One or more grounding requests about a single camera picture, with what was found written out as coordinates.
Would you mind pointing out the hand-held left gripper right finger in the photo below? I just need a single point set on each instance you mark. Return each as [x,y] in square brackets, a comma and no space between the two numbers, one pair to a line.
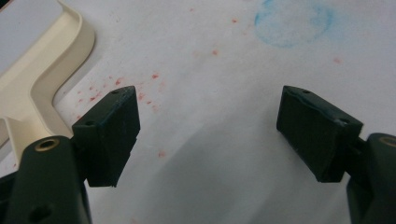
[314,130]

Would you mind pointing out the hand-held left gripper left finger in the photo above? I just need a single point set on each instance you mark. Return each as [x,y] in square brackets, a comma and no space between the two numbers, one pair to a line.
[107,133]

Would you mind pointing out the cream plastic dustpan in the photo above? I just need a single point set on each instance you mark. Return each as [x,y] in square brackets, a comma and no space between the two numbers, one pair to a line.
[46,68]

